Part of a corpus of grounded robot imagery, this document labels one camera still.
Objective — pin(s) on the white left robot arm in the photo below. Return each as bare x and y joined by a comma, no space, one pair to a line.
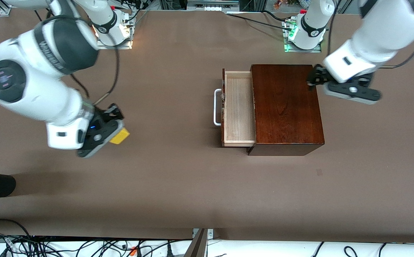
382,32

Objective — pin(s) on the dark brown wooden cabinet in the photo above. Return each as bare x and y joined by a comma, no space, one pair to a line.
285,110

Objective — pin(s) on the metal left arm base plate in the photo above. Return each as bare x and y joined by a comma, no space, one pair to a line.
301,50

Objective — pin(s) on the aluminium frame bracket with bar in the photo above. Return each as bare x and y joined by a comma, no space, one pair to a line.
198,246

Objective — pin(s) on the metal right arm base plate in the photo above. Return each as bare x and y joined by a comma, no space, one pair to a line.
116,46

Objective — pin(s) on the yellow cube block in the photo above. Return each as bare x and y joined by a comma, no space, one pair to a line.
120,136

